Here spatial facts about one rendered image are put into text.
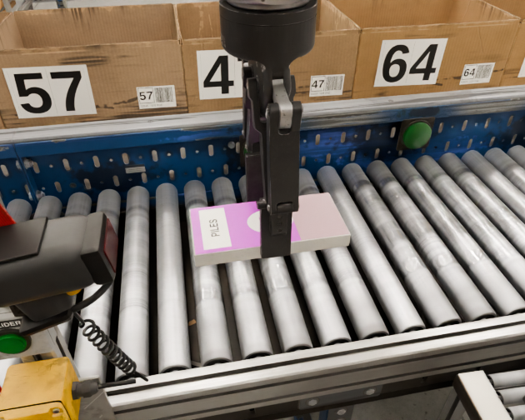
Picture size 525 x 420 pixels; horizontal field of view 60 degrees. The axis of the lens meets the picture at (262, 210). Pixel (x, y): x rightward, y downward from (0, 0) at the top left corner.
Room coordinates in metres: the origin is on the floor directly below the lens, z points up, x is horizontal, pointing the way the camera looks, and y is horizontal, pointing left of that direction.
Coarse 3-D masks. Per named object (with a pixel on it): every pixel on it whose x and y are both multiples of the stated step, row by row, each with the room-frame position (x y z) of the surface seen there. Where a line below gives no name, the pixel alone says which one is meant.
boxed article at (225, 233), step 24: (192, 216) 0.38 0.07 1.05; (216, 216) 0.38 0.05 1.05; (240, 216) 0.38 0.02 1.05; (312, 216) 0.38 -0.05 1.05; (336, 216) 0.38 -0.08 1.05; (192, 240) 0.34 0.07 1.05; (216, 240) 0.34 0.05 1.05; (240, 240) 0.34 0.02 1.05; (312, 240) 0.34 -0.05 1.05; (336, 240) 0.35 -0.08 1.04
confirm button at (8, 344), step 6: (0, 336) 0.29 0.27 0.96; (6, 336) 0.29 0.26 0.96; (12, 336) 0.29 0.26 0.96; (18, 336) 0.29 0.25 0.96; (0, 342) 0.28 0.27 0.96; (6, 342) 0.29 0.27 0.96; (12, 342) 0.29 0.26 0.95; (18, 342) 0.29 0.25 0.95; (24, 342) 0.29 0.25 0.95; (0, 348) 0.28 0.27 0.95; (6, 348) 0.28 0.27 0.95; (12, 348) 0.29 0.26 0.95; (18, 348) 0.29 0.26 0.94; (24, 348) 0.29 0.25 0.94
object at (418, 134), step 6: (414, 126) 0.98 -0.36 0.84; (420, 126) 0.98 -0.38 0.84; (426, 126) 0.98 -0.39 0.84; (408, 132) 0.97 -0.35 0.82; (414, 132) 0.97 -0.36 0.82; (420, 132) 0.98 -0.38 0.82; (426, 132) 0.98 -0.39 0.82; (402, 138) 0.98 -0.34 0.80; (408, 138) 0.97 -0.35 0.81; (414, 138) 0.97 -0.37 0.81; (420, 138) 0.98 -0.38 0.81; (426, 138) 0.98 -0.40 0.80; (408, 144) 0.97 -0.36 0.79; (414, 144) 0.97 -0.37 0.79; (420, 144) 0.98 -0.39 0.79
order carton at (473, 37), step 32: (352, 0) 1.32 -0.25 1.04; (384, 0) 1.34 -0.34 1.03; (416, 0) 1.36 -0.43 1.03; (448, 0) 1.38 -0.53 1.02; (480, 0) 1.26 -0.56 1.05; (384, 32) 1.03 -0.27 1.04; (416, 32) 1.05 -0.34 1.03; (448, 32) 1.06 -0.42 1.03; (480, 32) 1.08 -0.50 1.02; (512, 32) 1.10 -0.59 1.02; (448, 64) 1.07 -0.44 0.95; (352, 96) 1.03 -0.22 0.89; (384, 96) 1.04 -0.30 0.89
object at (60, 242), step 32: (32, 224) 0.32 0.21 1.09; (64, 224) 0.32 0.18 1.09; (96, 224) 0.32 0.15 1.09; (0, 256) 0.28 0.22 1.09; (32, 256) 0.28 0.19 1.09; (64, 256) 0.28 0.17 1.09; (96, 256) 0.28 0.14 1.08; (0, 288) 0.26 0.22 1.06; (32, 288) 0.27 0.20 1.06; (64, 288) 0.27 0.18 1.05; (32, 320) 0.28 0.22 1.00; (64, 320) 0.28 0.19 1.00
